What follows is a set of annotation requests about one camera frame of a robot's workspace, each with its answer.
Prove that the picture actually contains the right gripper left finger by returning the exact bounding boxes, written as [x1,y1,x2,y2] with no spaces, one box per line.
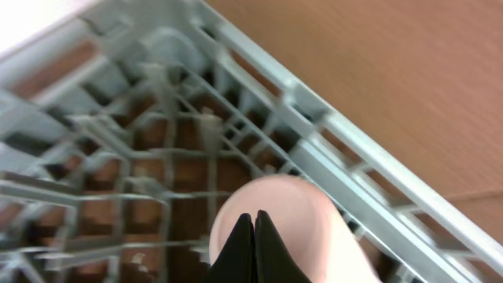
[204,213,256,283]

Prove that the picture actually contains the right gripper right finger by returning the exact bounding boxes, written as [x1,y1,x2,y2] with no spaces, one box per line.
[255,210,311,283]

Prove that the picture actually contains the grey dishwasher rack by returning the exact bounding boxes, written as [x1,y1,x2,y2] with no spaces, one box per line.
[1,1,502,282]

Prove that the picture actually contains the pink cup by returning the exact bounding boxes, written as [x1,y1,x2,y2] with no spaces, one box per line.
[209,175,379,282]

